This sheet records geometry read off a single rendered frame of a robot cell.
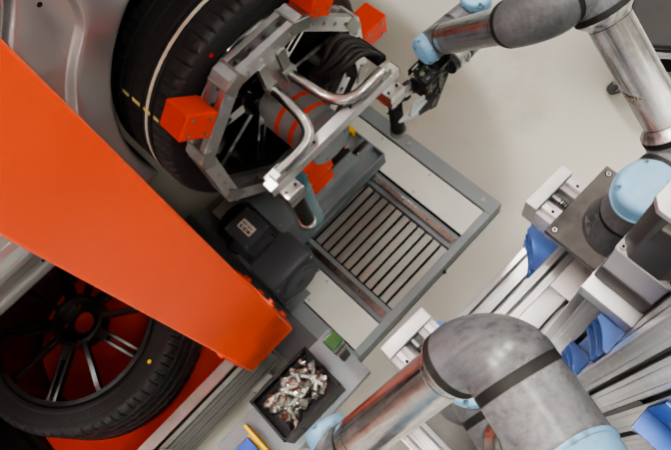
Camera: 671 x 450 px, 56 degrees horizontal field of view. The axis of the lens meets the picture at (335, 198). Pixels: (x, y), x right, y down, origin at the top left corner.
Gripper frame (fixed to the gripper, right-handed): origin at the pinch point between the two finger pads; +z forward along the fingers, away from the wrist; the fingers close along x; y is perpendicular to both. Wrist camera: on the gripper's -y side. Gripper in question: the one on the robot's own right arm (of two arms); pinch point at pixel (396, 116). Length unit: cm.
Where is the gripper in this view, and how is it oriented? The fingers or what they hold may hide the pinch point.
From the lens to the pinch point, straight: 160.7
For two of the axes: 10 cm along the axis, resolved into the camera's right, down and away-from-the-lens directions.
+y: -1.5, -4.0, -9.1
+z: -7.0, 6.9, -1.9
